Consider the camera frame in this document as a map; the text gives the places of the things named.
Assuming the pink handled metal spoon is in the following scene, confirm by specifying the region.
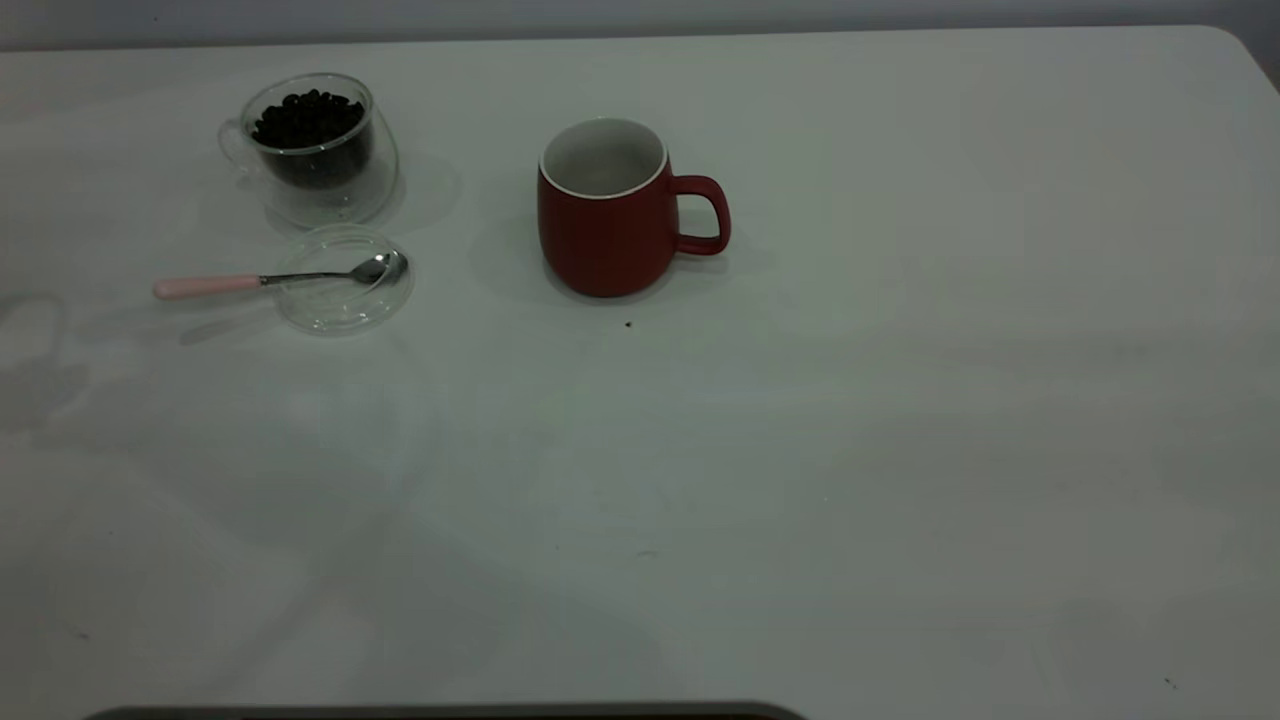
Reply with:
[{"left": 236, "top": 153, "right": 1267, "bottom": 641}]
[{"left": 152, "top": 250, "right": 409, "bottom": 303}]

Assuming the clear glass cup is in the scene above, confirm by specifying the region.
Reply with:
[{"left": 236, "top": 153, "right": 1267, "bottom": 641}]
[{"left": 218, "top": 72, "right": 401, "bottom": 231}]

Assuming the clear glass lid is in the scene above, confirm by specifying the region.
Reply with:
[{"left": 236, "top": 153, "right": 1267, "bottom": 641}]
[{"left": 272, "top": 225, "right": 416, "bottom": 336}]

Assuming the red ceramic mug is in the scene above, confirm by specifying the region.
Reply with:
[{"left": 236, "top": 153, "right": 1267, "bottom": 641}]
[{"left": 537, "top": 117, "right": 732, "bottom": 299}]

